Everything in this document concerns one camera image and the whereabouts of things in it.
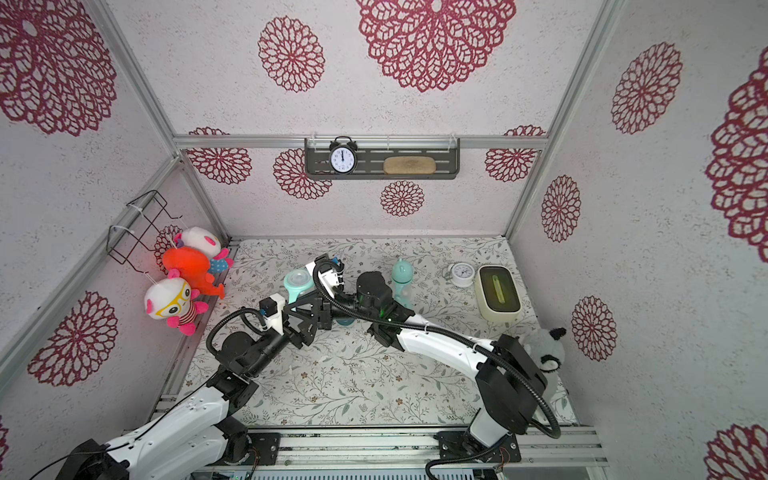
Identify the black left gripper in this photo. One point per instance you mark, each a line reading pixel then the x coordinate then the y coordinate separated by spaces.
pixel 300 342

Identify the mint bottle cap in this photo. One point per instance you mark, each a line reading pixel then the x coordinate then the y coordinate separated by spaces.
pixel 402 272

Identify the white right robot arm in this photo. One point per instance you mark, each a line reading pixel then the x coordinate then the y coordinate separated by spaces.
pixel 510 384

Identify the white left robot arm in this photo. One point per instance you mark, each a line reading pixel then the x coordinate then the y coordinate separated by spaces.
pixel 201 428

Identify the white plush blue polka-dot outfit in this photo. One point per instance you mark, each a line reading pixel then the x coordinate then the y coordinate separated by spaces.
pixel 206 242

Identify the orange plush toy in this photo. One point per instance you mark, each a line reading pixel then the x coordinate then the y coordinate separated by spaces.
pixel 192 266

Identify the white plush red striped outfit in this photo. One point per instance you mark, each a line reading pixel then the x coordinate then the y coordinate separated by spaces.
pixel 174 300

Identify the white small alarm clock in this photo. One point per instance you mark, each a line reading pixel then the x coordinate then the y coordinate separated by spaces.
pixel 460 274

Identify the black alarm clock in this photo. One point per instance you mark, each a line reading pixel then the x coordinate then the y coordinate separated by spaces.
pixel 343 155

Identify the cream box dark lid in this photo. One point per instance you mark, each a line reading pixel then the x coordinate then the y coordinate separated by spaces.
pixel 497 295

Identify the grey white plush toy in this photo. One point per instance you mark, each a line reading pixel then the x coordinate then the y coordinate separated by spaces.
pixel 546 349

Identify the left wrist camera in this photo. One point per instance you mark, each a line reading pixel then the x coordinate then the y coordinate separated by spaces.
pixel 271 309

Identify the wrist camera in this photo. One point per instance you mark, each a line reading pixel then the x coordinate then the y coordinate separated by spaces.
pixel 271 309
pixel 330 273

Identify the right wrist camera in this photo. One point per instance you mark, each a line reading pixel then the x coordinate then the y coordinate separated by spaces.
pixel 330 273

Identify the black wire basket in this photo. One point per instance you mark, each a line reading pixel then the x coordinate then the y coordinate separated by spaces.
pixel 142 231

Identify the grey wall shelf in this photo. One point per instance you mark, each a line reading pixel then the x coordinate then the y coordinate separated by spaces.
pixel 370 159

